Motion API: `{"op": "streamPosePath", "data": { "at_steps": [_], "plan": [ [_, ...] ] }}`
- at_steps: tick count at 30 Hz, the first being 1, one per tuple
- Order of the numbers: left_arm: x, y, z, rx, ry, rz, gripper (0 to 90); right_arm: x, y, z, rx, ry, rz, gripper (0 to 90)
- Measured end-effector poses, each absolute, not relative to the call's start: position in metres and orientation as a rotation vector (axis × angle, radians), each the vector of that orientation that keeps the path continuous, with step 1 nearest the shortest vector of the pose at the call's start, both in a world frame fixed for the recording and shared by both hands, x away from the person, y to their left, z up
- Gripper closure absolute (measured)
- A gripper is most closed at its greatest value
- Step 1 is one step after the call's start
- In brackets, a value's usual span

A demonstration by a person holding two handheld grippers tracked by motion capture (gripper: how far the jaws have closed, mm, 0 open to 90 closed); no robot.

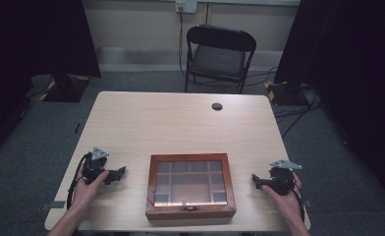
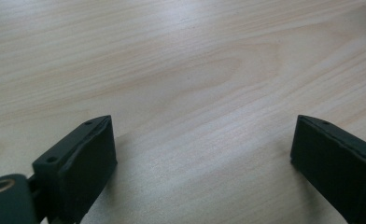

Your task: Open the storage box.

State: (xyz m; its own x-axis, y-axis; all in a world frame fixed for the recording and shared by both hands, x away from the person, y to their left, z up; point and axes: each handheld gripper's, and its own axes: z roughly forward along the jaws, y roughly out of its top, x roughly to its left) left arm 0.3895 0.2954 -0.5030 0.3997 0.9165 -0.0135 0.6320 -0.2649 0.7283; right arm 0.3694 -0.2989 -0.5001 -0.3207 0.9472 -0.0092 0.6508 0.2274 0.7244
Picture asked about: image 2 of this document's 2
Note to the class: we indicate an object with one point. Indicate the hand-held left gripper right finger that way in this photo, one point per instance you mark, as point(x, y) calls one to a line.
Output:
point(333, 165)

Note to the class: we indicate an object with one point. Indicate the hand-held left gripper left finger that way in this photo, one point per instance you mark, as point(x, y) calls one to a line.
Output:
point(84, 165)

